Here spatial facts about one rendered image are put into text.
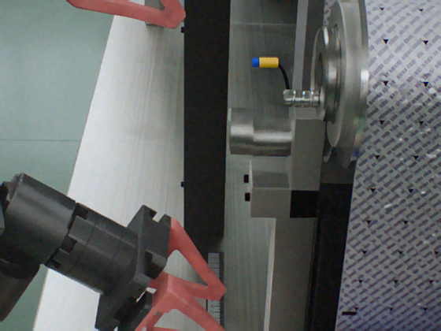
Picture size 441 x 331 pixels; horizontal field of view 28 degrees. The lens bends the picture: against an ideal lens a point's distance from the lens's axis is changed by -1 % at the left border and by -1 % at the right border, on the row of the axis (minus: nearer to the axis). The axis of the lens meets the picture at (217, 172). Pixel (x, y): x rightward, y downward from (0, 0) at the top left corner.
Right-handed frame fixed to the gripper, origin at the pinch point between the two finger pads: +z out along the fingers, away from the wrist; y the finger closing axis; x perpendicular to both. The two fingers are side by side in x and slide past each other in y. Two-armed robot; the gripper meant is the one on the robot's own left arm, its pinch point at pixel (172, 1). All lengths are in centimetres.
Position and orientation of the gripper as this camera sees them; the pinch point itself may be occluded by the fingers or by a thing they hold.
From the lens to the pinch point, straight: 66.9
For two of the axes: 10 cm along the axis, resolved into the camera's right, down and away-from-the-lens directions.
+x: 6.6, -6.5, -3.8
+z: 7.5, 5.6, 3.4
